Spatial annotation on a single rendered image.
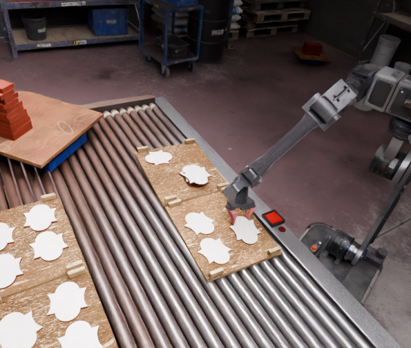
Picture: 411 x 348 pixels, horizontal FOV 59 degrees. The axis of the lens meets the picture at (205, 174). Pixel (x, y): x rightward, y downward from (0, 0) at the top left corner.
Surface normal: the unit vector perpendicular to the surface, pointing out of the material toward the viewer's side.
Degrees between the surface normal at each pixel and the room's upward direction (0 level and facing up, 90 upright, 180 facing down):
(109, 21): 90
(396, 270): 0
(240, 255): 0
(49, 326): 0
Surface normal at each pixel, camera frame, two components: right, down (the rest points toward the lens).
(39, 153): 0.11, -0.77
